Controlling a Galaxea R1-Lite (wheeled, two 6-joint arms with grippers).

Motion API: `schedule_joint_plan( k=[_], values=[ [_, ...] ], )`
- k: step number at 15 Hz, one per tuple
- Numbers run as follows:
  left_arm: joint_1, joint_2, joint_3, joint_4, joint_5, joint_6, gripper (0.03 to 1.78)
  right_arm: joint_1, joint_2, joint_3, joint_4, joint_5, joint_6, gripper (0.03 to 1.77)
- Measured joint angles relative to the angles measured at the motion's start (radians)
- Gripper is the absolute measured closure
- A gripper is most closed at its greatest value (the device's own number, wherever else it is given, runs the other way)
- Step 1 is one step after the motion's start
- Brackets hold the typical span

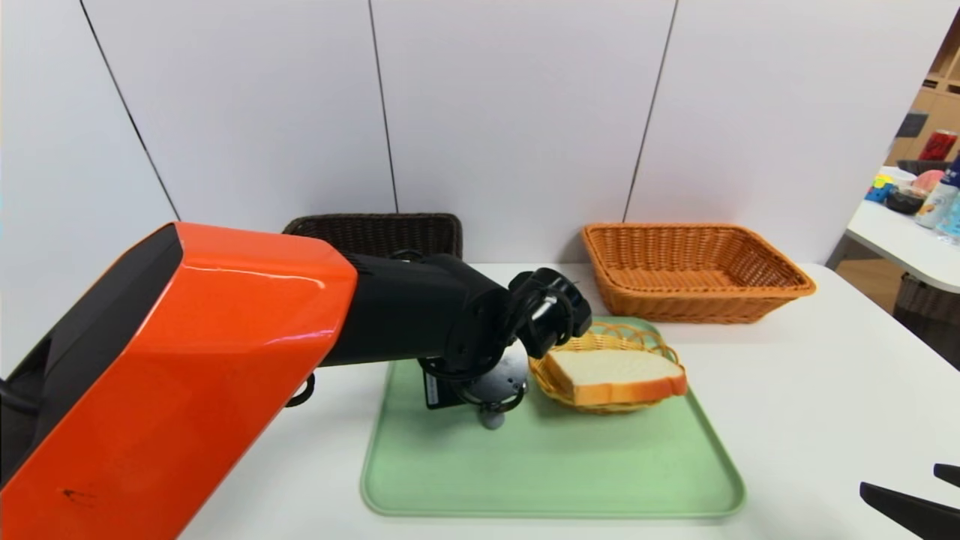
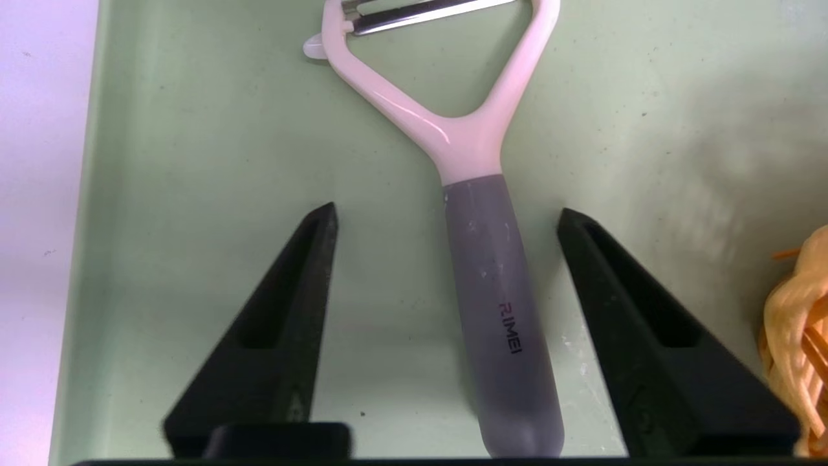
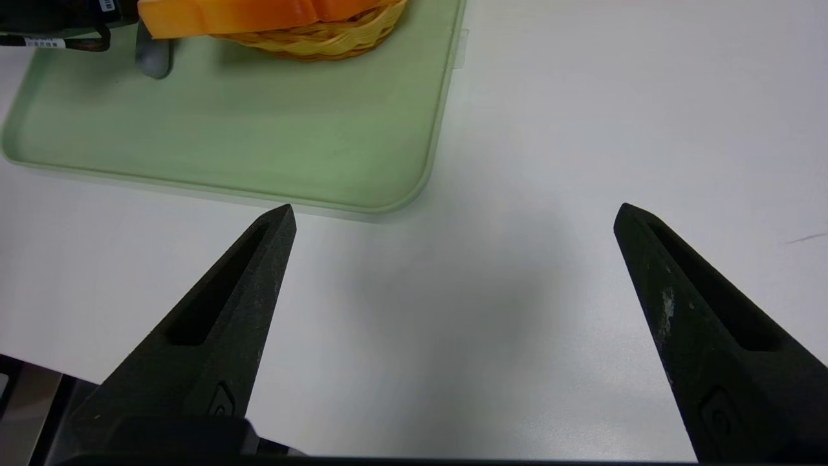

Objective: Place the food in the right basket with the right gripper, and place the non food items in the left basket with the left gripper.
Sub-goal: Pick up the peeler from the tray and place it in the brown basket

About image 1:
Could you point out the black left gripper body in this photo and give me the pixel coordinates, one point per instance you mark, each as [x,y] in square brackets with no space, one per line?
[436,390]

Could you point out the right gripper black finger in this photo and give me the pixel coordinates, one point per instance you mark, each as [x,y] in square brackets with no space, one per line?
[951,477]
[930,517]

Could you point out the slice of white bread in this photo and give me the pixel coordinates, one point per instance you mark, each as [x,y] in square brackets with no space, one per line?
[615,369]

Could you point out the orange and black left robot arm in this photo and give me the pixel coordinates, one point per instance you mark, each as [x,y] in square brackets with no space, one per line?
[187,375]

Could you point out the dark brown wicker basket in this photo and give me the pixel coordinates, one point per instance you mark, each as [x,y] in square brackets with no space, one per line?
[390,232]

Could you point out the small yellow oval wicker basket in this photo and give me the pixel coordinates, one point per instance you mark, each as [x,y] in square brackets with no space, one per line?
[600,341]

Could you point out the large orange wicker basket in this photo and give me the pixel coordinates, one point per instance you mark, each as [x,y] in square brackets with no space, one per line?
[697,307]

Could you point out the dark grey woven basket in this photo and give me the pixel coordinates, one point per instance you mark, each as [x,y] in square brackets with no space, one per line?
[919,166]

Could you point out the light green plastic tray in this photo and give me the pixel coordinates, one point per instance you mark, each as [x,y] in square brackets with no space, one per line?
[570,465]

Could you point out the white side table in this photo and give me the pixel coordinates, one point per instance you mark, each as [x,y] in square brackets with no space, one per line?
[900,238]

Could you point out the clear plastic bottle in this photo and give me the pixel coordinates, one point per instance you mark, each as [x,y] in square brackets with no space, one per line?
[951,220]

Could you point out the white bottle with blue cap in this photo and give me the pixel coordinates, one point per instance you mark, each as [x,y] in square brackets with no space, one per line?
[935,205]

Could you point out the black bowl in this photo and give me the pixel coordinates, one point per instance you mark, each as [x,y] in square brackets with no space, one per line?
[904,201]

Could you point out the colourful toy block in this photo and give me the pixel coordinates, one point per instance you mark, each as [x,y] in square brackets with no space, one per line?
[879,187]

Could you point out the red drink can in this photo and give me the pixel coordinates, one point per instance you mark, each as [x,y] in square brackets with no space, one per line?
[939,144]

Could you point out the dark grey panel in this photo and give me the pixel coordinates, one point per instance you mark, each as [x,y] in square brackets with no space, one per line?
[910,124]

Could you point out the wooden shelf unit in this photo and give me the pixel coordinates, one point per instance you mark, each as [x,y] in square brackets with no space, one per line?
[941,105]

